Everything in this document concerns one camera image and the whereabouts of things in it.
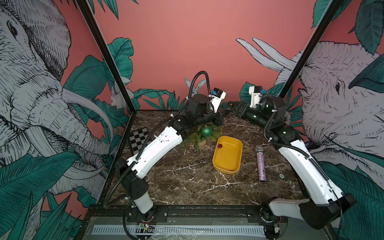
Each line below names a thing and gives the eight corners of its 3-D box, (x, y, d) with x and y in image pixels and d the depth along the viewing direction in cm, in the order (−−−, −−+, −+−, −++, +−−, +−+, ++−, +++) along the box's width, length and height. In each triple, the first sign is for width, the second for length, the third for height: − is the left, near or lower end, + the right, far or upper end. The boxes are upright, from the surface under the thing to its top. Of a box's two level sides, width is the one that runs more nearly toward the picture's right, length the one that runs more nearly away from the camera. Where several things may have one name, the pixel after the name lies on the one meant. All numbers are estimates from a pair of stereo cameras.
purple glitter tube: (258, 181, 87) (260, 178, 84) (255, 147, 102) (256, 144, 99) (265, 182, 87) (267, 180, 84) (260, 148, 102) (263, 145, 99)
